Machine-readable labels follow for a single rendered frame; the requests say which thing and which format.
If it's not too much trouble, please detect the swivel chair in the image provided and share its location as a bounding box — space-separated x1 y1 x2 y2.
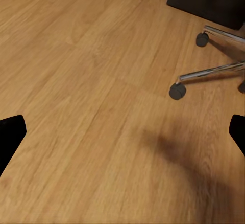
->
169 26 245 100

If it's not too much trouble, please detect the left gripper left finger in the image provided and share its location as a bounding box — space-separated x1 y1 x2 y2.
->
0 115 27 176

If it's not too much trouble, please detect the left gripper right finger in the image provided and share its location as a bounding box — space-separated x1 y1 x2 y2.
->
229 114 245 156

